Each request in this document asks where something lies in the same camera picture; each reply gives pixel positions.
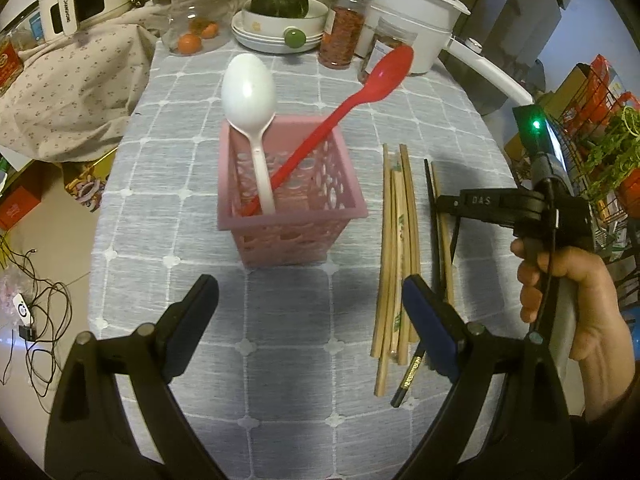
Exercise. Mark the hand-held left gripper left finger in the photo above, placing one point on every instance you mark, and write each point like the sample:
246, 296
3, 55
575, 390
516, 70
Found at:
186, 332

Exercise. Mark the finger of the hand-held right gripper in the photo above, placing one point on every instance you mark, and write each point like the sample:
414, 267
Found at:
490, 204

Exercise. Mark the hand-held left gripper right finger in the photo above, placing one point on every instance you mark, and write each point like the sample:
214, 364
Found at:
429, 317

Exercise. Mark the wooden chopstick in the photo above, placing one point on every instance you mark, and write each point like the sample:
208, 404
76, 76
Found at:
386, 310
409, 210
382, 220
405, 310
442, 240

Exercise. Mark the paper-wrapped chopstick green print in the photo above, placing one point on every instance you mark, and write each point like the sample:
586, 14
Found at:
399, 220

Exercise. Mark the pink plastic utensil basket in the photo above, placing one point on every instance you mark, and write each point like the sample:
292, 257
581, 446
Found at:
280, 246

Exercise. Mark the person's right forearm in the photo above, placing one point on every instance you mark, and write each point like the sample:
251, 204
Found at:
612, 392

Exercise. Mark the person's right hand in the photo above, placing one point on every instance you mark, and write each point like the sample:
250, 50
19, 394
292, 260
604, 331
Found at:
595, 305

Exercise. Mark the green leafy vegetable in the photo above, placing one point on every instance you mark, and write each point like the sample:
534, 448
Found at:
617, 150

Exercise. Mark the grey checked tablecloth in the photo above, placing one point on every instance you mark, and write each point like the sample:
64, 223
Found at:
300, 355

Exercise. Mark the small white round-dial device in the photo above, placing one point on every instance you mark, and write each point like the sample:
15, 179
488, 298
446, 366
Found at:
22, 308

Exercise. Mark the red plastic spoon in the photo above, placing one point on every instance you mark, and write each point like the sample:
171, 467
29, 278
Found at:
390, 70

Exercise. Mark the yellow printed box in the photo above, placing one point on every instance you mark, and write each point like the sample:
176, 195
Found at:
86, 182

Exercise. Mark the short labelled spice jar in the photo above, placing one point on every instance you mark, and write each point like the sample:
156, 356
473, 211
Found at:
382, 47

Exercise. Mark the white electric cooking pot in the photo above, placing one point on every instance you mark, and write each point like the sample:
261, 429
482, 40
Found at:
415, 10

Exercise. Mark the red cardboard box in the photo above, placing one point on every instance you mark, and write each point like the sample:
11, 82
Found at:
16, 207

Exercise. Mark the tall red spice jar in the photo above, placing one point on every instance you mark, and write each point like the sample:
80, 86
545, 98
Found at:
345, 27

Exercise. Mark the white plastic spoon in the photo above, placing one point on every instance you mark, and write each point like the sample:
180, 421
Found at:
247, 90

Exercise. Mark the green round knob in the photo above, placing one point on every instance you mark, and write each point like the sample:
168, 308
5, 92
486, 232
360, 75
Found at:
294, 38

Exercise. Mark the floral cloth cover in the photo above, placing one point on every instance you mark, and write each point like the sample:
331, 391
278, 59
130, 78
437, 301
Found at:
75, 100

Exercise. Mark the white stacked bowls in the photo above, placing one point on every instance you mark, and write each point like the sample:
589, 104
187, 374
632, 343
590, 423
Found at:
280, 27

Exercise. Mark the small orange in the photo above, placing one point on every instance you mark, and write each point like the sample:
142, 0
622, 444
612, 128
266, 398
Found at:
209, 30
190, 43

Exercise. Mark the glass jar with oranges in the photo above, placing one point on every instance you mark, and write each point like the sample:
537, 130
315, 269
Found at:
192, 15

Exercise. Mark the red labelled jar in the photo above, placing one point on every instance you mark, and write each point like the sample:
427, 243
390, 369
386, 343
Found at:
7, 62

